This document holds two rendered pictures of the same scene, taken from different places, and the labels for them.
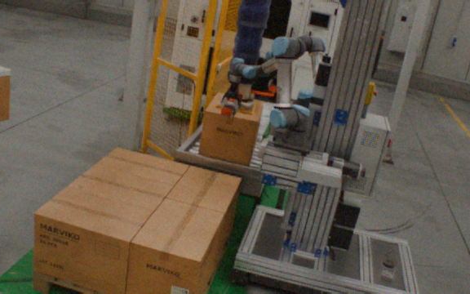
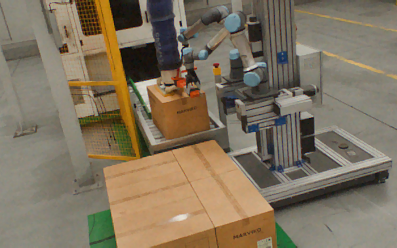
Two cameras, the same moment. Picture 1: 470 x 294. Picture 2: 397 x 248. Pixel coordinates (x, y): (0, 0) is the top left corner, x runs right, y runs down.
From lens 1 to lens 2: 128 cm
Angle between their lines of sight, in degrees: 19
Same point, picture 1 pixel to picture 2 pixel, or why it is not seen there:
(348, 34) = not seen: outside the picture
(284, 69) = (243, 39)
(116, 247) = (204, 238)
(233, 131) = (189, 107)
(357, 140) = (301, 68)
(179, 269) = (259, 226)
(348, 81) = (279, 27)
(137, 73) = (67, 101)
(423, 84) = not seen: hidden behind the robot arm
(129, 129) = (79, 151)
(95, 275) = not seen: outside the picture
